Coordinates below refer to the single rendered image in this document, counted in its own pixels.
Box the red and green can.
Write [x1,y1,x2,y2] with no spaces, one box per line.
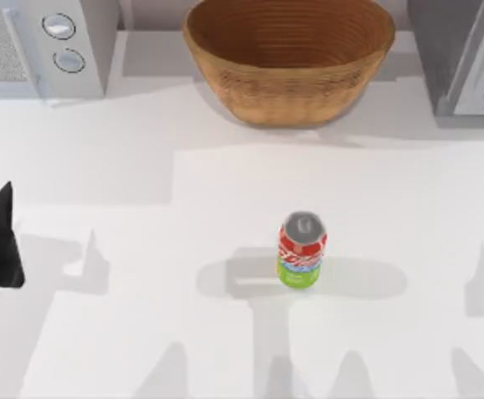
[275,210,328,291]

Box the brown woven basket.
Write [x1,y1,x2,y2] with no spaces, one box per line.
[182,0,397,129]

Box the microwave knob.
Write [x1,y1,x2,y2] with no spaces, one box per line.
[52,47,86,73]
[42,12,77,41]

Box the pale microwave oven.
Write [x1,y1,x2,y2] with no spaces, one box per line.
[0,0,122,101]

